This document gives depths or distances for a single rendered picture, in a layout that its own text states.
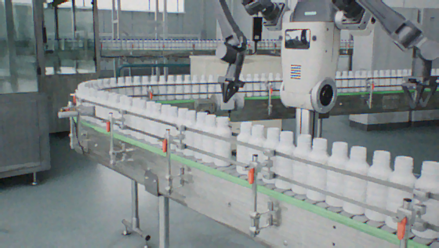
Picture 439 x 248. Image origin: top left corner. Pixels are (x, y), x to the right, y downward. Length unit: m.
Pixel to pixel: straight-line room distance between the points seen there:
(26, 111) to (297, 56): 3.13
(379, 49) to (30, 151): 5.19
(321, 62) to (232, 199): 0.79
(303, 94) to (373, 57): 5.48
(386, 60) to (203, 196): 6.25
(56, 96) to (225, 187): 5.39
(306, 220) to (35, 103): 3.69
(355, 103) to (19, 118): 2.99
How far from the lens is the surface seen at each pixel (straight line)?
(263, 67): 5.95
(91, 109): 2.38
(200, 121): 1.64
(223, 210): 1.54
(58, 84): 6.75
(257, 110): 3.44
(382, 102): 4.06
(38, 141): 4.73
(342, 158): 1.23
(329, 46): 2.04
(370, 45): 7.49
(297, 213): 1.30
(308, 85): 2.02
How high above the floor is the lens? 1.43
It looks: 11 degrees down
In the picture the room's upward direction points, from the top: straight up
